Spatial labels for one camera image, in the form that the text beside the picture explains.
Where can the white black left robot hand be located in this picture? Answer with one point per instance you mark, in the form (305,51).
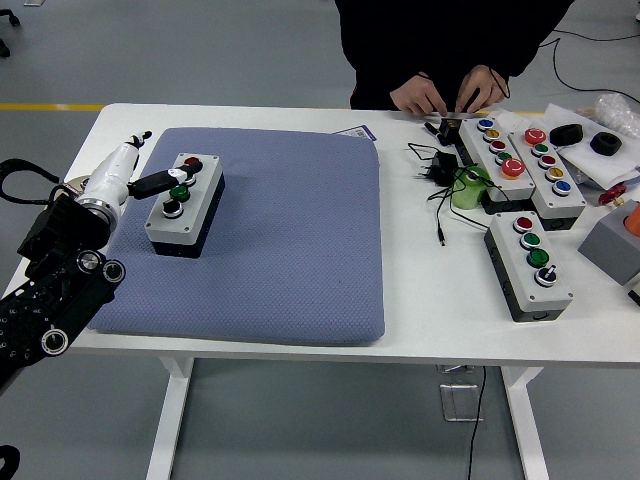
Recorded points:
(112,170)

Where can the person's right hand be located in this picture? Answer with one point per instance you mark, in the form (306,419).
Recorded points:
(420,97)

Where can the person's left hand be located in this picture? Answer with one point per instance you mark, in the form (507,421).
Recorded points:
(482,87)

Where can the grey four-button control box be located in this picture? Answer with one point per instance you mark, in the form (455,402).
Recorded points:
(172,227)
(545,300)

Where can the grey five-button control box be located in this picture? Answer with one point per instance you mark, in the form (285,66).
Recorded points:
(522,186)
(560,205)

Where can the grey box with orange button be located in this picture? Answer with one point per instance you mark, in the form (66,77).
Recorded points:
(607,250)

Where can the small black connector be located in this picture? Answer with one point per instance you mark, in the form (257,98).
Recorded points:
(431,128)

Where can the translucent shallow dish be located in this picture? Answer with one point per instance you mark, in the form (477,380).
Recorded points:
(75,181)

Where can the small black electronic module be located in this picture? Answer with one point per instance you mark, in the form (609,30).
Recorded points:
(450,131)

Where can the person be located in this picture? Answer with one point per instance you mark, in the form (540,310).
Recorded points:
(440,40)

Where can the purple white label card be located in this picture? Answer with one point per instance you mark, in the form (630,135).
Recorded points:
(360,132)

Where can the green tape roll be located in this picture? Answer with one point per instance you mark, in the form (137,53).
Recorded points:
(465,197)

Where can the clear plastic bag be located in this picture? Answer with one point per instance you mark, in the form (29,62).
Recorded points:
(612,107)

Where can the white paper sheet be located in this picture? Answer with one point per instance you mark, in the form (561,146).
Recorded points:
(595,165)

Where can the red valve knob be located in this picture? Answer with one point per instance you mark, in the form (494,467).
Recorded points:
(612,194)

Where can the black chair base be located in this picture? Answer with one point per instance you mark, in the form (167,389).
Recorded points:
(12,19)

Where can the blue-grey honeycomb mat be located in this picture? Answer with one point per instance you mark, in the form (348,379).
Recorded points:
(300,250)

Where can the white table leg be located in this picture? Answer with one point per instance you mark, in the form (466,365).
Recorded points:
(167,425)
(525,425)

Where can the clear plastic bracket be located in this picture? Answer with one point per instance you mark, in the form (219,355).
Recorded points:
(457,400)

